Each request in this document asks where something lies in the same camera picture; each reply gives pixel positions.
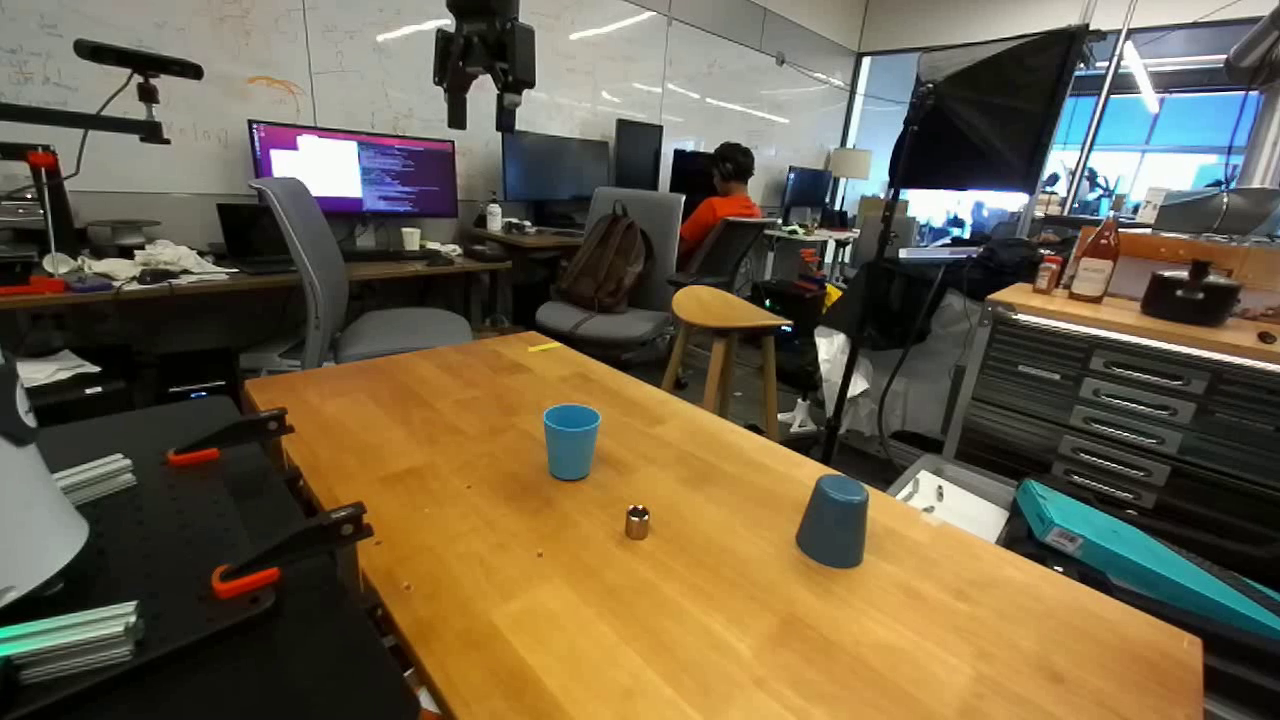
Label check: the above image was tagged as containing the grey chair with backpack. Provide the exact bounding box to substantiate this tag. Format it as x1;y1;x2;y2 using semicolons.
535;187;685;362

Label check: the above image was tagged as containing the teal case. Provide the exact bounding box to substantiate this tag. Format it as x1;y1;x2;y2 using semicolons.
1018;479;1280;639

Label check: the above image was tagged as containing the dark blue upside-down cup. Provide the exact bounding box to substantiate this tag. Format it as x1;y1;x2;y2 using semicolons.
798;478;869;567

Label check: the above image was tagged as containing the black orange clamp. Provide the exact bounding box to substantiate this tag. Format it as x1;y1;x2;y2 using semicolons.
208;506;371;600
165;409;292;468

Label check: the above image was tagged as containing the computer monitor purple screen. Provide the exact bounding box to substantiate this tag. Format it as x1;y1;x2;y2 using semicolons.
248;119;462;219

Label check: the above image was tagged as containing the person in orange shirt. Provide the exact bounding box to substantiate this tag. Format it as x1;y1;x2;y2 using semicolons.
680;142;761;260

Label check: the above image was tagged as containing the small silver object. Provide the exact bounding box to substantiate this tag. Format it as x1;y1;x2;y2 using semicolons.
626;506;654;542

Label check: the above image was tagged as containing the black camera on mount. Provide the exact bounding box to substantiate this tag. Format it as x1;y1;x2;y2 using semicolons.
72;39;206;80

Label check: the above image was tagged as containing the brown backpack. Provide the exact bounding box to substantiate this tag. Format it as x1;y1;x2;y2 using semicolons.
555;204;654;313

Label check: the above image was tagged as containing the grey drawer cabinet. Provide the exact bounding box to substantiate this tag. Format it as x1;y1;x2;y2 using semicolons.
950;286;1280;543

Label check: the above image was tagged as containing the light blue upright cup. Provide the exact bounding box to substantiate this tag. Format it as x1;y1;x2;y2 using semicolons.
545;406;600;479

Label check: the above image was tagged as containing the black orange clamp far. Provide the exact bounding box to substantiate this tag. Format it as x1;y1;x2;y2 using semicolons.
165;409;292;468

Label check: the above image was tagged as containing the wooden stool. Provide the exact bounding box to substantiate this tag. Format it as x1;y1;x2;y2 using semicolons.
660;286;785;442

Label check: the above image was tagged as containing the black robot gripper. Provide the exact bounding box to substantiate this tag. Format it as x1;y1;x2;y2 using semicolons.
434;0;535;131

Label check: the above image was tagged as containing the black softbox light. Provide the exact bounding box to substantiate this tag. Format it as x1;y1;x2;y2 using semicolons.
887;24;1090;191

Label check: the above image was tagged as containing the grey office chair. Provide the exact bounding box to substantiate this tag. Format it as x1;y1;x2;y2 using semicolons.
241;175;474;377

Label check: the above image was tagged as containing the black orange clamp near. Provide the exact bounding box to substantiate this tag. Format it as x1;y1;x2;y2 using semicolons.
208;506;371;600

